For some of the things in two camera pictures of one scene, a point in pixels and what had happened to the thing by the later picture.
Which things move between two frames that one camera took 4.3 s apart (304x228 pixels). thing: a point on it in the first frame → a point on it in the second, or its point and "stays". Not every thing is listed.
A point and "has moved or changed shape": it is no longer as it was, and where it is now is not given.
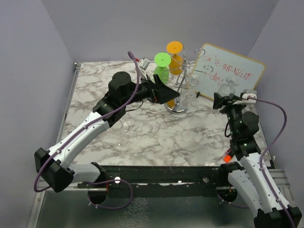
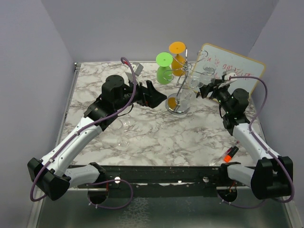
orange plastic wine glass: (174, 48) has moved or changed shape
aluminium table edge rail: (68, 102) stays
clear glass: (228, 88) has moved or changed shape
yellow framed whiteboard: (225, 73) stays
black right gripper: (220, 100) → (204, 90)
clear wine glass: (188, 96) stays
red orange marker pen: (228, 156) stays
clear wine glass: (122, 142) stays
